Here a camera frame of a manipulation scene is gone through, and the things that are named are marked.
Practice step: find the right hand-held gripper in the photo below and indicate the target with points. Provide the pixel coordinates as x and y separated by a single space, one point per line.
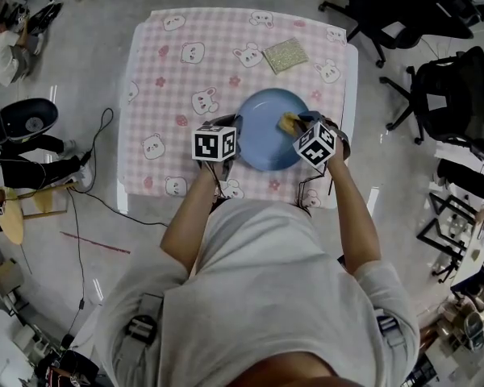
316 147

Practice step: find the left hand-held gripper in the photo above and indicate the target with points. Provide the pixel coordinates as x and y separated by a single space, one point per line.
209 145

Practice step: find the yellow sponge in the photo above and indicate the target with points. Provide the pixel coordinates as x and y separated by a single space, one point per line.
285 122

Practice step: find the big blue plate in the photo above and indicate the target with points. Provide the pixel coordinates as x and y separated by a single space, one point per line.
262 135

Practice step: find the person's left forearm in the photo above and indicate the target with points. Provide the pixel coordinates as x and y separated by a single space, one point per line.
189 224

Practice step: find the person's right forearm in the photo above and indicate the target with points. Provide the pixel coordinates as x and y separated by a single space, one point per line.
353 224

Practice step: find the white square table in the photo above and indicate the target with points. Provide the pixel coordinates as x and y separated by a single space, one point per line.
351 95

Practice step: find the pink checkered tablecloth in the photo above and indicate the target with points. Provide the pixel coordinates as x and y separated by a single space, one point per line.
173 107

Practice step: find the green scouring pad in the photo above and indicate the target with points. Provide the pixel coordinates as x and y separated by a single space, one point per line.
285 57

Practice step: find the black mesh office chair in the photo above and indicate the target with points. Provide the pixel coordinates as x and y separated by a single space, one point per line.
387 6
451 103

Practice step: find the person's white shirt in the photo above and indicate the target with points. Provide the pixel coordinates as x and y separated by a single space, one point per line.
266 296

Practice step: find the black round pan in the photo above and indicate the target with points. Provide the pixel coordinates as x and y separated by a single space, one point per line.
24 115

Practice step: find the round wooden stool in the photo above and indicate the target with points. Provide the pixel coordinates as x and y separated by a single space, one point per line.
14 224

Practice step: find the flat cardboard boxes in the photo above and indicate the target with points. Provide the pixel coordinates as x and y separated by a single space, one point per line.
2 274

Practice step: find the white desk with black frame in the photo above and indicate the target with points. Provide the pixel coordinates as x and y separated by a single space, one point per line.
470 264

